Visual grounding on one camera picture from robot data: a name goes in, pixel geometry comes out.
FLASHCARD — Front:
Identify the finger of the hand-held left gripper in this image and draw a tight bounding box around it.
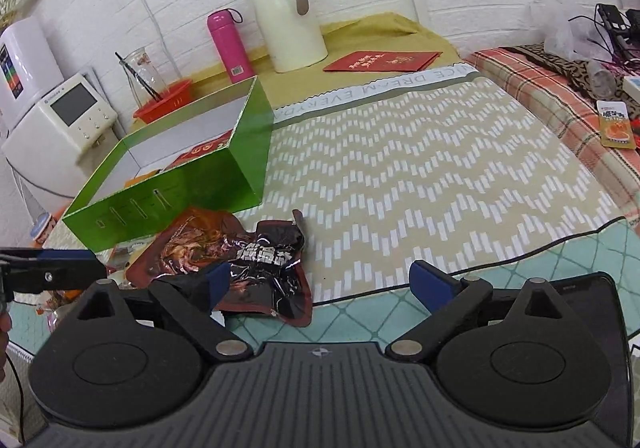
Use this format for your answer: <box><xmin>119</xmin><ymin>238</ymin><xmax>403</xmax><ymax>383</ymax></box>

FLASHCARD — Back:
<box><xmin>0</xmin><ymin>248</ymin><xmax>108</xmax><ymax>301</ymax></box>

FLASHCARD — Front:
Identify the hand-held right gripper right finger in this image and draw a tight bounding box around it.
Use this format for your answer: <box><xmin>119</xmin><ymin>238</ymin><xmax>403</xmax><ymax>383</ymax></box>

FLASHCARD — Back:
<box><xmin>386</xmin><ymin>259</ymin><xmax>581</xmax><ymax>364</ymax></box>

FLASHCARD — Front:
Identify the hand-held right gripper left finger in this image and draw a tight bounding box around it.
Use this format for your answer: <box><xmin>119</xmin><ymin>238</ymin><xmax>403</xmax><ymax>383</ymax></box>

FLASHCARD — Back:
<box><xmin>75</xmin><ymin>262</ymin><xmax>253</xmax><ymax>363</ymax></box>

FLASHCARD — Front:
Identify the dark red snack packet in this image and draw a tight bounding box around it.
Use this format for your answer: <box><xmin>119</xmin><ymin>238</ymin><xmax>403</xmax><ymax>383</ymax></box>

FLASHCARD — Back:
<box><xmin>212</xmin><ymin>209</ymin><xmax>313</xmax><ymax>327</ymax></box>

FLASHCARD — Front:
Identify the green cardboard box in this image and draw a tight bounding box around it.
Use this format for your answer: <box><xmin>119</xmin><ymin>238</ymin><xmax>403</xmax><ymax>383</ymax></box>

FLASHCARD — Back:
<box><xmin>62</xmin><ymin>75</ymin><xmax>275</xmax><ymax>254</ymax></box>

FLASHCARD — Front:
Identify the small cup with blue lid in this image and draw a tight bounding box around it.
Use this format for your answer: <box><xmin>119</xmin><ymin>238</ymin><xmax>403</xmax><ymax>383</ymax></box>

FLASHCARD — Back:
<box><xmin>30</xmin><ymin>210</ymin><xmax>56</xmax><ymax>246</ymax></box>

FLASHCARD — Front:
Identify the red foil snack packet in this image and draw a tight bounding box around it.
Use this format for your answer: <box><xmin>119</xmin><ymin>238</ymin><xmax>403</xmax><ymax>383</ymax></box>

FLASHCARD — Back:
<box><xmin>125</xmin><ymin>208</ymin><xmax>246</xmax><ymax>289</ymax></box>

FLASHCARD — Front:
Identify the zigzag patterned mat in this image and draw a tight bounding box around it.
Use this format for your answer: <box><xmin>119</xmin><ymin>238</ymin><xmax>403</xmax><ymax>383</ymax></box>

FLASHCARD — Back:
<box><xmin>10</xmin><ymin>62</ymin><xmax>640</xmax><ymax>364</ymax></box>

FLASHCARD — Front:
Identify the white water dispenser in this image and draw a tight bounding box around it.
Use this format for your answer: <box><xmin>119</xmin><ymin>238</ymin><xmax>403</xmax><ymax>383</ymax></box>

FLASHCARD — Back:
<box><xmin>2</xmin><ymin>73</ymin><xmax>118</xmax><ymax>214</ymax></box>

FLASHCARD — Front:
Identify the red plastic basket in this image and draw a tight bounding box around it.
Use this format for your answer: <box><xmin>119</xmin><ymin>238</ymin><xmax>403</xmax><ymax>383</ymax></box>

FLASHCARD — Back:
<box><xmin>133</xmin><ymin>79</ymin><xmax>195</xmax><ymax>125</ymax></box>

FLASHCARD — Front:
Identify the black straw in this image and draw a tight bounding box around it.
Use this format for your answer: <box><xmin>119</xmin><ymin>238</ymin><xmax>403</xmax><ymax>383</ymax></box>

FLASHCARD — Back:
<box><xmin>115</xmin><ymin>52</ymin><xmax>163</xmax><ymax>103</ymax></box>

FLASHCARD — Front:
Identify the glass carafe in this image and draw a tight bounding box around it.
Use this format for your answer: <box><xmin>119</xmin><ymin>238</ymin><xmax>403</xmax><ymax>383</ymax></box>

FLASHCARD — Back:
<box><xmin>116</xmin><ymin>47</ymin><xmax>168</xmax><ymax>109</ymax></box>

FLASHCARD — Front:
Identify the white water purifier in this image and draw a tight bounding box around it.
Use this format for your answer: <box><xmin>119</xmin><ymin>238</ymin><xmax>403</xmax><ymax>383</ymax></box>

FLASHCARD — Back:
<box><xmin>0</xmin><ymin>17</ymin><xmax>65</xmax><ymax>129</ymax></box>

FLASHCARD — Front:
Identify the plaid bedding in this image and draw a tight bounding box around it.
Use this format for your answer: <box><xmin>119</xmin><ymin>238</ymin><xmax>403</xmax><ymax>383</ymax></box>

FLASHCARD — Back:
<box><xmin>462</xmin><ymin>48</ymin><xmax>640</xmax><ymax>229</ymax></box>

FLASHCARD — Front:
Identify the red envelope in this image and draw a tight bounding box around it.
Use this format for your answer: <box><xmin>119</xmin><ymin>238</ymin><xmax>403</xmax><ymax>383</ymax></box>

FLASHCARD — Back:
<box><xmin>323</xmin><ymin>50</ymin><xmax>444</xmax><ymax>74</ymax></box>

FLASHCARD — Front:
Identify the pink water bottle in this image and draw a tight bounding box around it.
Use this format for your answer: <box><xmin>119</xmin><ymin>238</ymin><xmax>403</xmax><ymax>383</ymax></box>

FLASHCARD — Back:
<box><xmin>207</xmin><ymin>8</ymin><xmax>257</xmax><ymax>83</ymax></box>

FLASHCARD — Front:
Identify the yellow cloth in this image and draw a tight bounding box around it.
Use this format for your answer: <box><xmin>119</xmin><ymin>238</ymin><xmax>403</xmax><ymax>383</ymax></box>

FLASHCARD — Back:
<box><xmin>190</xmin><ymin>13</ymin><xmax>463</xmax><ymax>129</ymax></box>

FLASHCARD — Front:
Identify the leopard print cloth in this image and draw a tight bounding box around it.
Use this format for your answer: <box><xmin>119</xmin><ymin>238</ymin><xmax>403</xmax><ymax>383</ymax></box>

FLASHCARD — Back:
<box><xmin>510</xmin><ymin>44</ymin><xmax>626</xmax><ymax>99</ymax></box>

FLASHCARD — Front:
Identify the cream thermos jug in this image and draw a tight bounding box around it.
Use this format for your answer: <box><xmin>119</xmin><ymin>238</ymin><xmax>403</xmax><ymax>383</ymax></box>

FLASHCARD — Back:
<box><xmin>249</xmin><ymin>0</ymin><xmax>328</xmax><ymax>74</ymax></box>

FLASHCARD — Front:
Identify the clear plastic bag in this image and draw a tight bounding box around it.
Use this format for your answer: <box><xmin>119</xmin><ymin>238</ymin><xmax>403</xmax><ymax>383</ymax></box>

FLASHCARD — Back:
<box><xmin>520</xmin><ymin>0</ymin><xmax>608</xmax><ymax>64</ymax></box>

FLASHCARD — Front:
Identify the black charger with cables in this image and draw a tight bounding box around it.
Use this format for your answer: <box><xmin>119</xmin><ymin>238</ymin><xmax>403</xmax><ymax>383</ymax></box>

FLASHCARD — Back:
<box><xmin>595</xmin><ymin>3</ymin><xmax>640</xmax><ymax>59</ymax></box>

